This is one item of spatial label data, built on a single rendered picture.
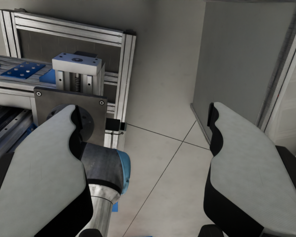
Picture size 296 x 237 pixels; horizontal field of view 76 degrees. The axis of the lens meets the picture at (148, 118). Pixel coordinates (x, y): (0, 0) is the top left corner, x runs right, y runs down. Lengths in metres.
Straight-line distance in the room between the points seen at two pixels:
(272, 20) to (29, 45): 1.39
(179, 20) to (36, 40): 1.01
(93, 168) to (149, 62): 1.26
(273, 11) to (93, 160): 0.76
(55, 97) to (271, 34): 0.76
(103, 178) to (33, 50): 1.24
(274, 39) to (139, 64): 1.07
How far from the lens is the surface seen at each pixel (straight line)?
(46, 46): 1.54
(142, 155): 2.15
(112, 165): 0.51
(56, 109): 0.65
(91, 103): 0.63
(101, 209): 0.48
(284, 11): 0.82
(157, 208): 2.92
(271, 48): 0.83
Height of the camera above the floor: 1.59
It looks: 58 degrees down
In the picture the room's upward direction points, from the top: 176 degrees clockwise
